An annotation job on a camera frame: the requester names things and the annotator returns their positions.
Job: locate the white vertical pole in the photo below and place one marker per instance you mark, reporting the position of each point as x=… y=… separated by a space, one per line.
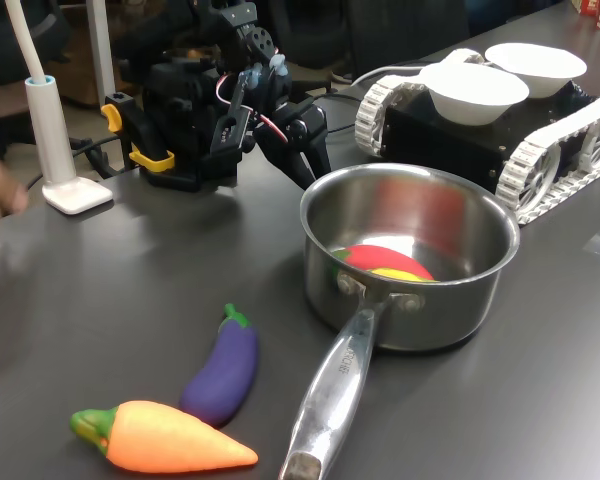
x=100 y=50

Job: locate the red toy chilli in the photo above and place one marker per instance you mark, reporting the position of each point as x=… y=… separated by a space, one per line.
x=385 y=257

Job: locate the purple toy aubergine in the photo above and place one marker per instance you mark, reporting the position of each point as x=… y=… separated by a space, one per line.
x=225 y=370

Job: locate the orange toy carrot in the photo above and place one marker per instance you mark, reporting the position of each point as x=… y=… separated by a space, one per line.
x=170 y=440

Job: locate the black vehicle with white tracks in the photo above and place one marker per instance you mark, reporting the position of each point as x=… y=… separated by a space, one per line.
x=430 y=145

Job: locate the white post with square foot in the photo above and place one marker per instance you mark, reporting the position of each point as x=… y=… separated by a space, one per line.
x=50 y=140

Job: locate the black clamp with yellow trigger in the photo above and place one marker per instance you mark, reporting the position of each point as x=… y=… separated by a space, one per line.
x=130 y=125

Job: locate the yellow green toy corn cob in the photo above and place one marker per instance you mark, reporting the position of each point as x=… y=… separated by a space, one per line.
x=400 y=274

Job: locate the white bowl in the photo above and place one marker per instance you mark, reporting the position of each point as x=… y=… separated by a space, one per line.
x=540 y=65
x=475 y=95

